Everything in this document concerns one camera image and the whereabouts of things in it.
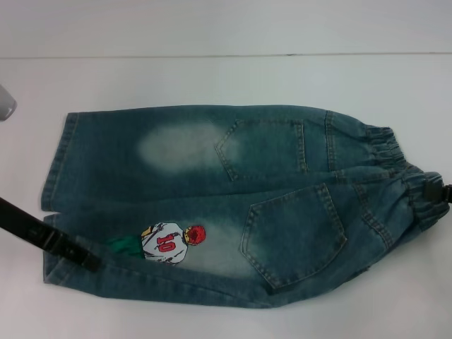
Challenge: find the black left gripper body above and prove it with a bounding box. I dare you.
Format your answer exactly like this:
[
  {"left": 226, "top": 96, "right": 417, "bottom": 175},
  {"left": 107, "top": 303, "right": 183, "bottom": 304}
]
[{"left": 0, "top": 195, "right": 49, "bottom": 249}]

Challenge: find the blue denim shorts basketball print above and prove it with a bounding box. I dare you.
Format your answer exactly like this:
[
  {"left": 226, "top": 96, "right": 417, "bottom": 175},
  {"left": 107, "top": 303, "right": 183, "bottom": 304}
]
[{"left": 41, "top": 104, "right": 452, "bottom": 309}]

